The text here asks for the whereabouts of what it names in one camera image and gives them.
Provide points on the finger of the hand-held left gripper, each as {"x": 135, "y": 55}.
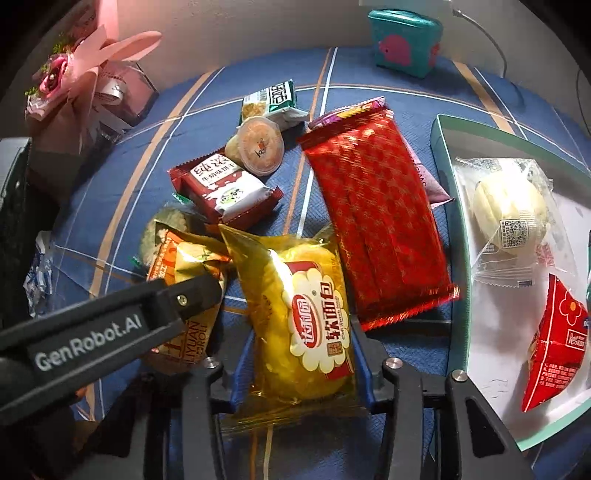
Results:
{"x": 194, "y": 295}

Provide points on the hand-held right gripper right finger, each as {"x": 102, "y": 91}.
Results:
{"x": 367, "y": 387}

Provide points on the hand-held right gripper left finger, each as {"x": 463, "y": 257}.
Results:
{"x": 238, "y": 392}

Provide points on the gold orange egg roll packet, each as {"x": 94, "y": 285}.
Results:
{"x": 194, "y": 258}

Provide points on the round green cookie packet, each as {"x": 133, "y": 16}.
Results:
{"x": 157, "y": 230}

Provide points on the yellow bread packet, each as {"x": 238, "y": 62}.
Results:
{"x": 295, "y": 314}

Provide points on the dark red snack packet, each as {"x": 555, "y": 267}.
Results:
{"x": 217, "y": 184}

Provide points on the teal shallow cardboard box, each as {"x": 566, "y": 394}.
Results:
{"x": 461, "y": 300}

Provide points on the small jelly cup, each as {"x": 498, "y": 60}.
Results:
{"x": 261, "y": 145}

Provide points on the red patterned foil packet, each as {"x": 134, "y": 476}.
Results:
{"x": 383, "y": 207}

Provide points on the red bread packet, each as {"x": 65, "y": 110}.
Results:
{"x": 549, "y": 341}

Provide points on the green white cracker packet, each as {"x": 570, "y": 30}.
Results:
{"x": 272, "y": 101}

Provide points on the purple snack packet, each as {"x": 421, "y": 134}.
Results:
{"x": 434, "y": 189}

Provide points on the clear packet white bun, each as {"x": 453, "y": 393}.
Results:
{"x": 508, "y": 203}

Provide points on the crumpled blue white wrapper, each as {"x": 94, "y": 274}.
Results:
{"x": 39, "y": 277}

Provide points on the blue plaid tablecloth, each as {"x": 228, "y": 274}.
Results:
{"x": 194, "y": 120}

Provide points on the clear pink gift box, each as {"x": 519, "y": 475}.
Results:
{"x": 131, "y": 92}

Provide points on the pink flower bouquet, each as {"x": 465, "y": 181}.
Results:
{"x": 87, "y": 60}

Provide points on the teal tin with pink print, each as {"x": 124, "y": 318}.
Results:
{"x": 406, "y": 41}

